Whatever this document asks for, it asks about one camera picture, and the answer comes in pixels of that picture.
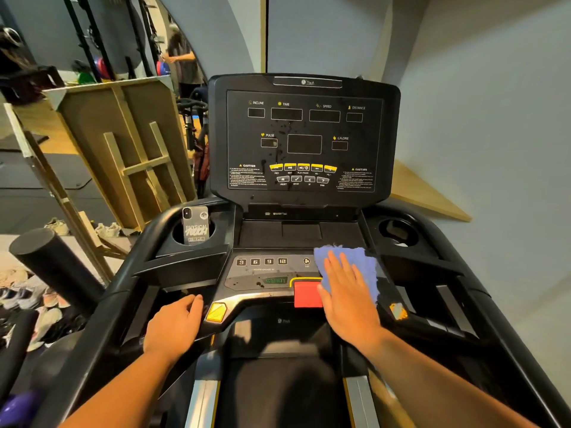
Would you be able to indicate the black exercise bike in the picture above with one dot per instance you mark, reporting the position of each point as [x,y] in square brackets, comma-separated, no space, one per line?
[196,129]

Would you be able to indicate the wooden wedge board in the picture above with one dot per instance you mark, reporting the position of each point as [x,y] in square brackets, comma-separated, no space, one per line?
[423,196]

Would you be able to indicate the purple ball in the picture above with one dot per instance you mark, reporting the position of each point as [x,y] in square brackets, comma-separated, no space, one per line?
[18,410]

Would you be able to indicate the black weight rack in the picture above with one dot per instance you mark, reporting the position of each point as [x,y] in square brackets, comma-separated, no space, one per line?
[89,35]

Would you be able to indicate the upturned wooden table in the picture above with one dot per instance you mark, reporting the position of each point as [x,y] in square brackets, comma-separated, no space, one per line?
[129,147]

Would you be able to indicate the white sneaker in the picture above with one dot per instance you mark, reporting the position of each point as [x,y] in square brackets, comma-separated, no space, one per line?
[57,227]
[108,230]

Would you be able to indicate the person's left forearm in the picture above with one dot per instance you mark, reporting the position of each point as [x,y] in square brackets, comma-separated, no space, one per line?
[129,392]

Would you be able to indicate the black padded roller bar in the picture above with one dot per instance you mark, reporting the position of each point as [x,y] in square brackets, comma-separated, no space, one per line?
[53,265]

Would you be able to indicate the black treadmill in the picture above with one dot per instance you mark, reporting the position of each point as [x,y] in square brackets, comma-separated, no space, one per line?
[303,142]

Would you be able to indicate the person's left thumb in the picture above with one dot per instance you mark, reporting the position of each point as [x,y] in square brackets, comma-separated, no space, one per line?
[197,309]

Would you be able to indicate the pile of shoes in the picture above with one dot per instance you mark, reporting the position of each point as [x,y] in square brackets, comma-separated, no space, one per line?
[33,307]

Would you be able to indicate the person's right little finger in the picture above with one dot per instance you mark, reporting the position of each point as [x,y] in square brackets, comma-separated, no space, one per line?
[372,303]

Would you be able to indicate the red weight plate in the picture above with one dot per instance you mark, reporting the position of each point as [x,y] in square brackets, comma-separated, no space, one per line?
[102,69]

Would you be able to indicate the person's right hand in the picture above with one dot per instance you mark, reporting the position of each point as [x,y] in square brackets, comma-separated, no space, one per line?
[350,311]

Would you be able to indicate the green weight plate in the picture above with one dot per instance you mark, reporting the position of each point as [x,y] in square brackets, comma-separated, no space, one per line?
[86,78]

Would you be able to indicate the blue cleaning cloth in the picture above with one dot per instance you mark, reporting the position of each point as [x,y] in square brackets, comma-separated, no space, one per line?
[357,260]

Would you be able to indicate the red stop button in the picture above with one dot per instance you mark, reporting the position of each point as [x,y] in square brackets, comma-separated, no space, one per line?
[307,295]

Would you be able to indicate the person's right middle finger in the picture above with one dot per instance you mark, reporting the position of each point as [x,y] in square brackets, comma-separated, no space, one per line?
[344,278]

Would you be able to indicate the smartphone with printed case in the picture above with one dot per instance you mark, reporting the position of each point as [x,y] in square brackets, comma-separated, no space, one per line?
[195,225]

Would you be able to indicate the person's left hand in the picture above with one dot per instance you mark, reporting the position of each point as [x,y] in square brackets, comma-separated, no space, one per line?
[171,327]

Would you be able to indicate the leaning wooden frame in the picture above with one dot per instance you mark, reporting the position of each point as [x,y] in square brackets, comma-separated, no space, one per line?
[58,191]

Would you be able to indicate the person's right thumb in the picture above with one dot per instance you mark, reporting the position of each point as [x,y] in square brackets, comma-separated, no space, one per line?
[323,305]

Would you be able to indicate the person's right forearm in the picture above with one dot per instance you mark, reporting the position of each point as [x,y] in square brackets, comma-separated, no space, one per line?
[432,383]

